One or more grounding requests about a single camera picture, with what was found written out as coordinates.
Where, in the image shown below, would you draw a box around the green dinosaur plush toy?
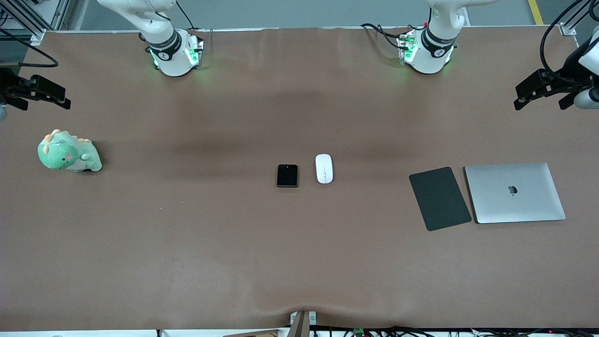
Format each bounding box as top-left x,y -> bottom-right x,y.
37,129 -> 102,173

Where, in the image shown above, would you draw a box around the white computer mouse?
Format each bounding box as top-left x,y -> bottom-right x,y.
315,154 -> 334,184

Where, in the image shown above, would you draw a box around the black phone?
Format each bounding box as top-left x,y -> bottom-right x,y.
277,164 -> 298,188

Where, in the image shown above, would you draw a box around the black left base cables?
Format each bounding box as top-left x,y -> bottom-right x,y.
360,22 -> 412,50

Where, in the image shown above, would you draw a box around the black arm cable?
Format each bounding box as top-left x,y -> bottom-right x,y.
0,28 -> 59,69
539,0 -> 599,86

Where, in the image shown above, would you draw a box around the black right base cable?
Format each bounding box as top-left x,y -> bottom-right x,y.
175,0 -> 213,34

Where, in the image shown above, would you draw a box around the metal table edge bracket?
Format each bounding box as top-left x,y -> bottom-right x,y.
290,310 -> 317,337

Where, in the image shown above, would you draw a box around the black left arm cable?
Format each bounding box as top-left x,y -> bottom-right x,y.
539,0 -> 599,86

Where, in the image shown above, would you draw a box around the silver laptop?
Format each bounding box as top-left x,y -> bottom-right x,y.
464,162 -> 566,224

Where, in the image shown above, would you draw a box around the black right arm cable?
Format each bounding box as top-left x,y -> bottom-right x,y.
0,28 -> 59,69

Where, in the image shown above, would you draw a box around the aluminium frame with bracket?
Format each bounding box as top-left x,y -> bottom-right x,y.
0,0 -> 71,42
559,0 -> 599,36

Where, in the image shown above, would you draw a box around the black mouse pad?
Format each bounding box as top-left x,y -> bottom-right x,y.
409,167 -> 472,232

